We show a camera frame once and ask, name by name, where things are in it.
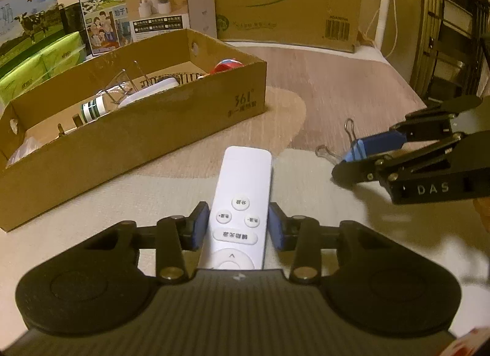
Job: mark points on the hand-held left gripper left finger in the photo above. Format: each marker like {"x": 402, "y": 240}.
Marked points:
{"x": 199, "y": 228}

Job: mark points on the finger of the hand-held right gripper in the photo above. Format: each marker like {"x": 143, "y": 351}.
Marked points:
{"x": 384, "y": 140}
{"x": 360, "y": 169}

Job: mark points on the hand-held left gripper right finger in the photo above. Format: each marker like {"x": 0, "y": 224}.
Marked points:
{"x": 276, "y": 228}

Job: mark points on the binder clip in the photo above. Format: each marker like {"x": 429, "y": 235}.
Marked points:
{"x": 354, "y": 153}

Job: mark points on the white remote control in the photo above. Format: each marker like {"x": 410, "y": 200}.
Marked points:
{"x": 239, "y": 203}

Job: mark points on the cardboard shoe box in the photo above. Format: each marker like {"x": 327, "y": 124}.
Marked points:
{"x": 134, "y": 149}

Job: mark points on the red horned figurine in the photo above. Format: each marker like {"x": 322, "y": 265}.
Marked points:
{"x": 226, "y": 66}

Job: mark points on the white pole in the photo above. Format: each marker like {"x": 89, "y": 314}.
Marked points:
{"x": 384, "y": 11}

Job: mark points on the white flat case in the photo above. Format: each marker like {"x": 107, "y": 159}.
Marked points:
{"x": 151, "y": 90}

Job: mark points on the black metal rack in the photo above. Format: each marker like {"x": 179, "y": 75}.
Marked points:
{"x": 465, "y": 15}

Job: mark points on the white bottle with green label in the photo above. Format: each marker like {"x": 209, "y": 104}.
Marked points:
{"x": 93, "y": 109}

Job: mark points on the large cardboard box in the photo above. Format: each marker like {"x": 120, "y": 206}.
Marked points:
{"x": 291, "y": 7}

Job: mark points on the red and white packet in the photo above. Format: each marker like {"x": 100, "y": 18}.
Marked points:
{"x": 472, "y": 342}

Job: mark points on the green tissue pack bundle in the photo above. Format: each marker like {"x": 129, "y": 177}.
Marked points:
{"x": 42, "y": 61}

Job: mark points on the white product box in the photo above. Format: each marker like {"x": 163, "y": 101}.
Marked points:
{"x": 164, "y": 0}

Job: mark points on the blue milk carton box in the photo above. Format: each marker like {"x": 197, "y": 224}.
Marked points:
{"x": 101, "y": 11}

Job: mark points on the dark box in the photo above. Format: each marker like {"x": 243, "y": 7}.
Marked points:
{"x": 72, "y": 17}

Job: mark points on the green pasture milk carton box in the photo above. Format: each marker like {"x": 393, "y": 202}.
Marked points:
{"x": 26, "y": 23}

